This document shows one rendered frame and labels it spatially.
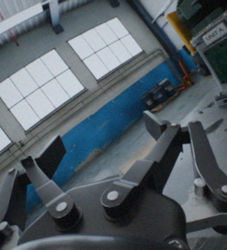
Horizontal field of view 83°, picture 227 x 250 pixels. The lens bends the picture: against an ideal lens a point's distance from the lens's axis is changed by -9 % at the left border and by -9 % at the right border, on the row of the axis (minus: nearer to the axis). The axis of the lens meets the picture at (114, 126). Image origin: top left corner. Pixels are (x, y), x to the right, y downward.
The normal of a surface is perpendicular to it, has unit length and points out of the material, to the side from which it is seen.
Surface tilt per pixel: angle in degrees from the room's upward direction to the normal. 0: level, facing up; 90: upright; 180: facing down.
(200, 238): 0
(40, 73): 90
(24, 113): 90
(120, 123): 90
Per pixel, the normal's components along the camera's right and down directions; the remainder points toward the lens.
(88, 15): 0.27, -0.06
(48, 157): 0.96, -0.26
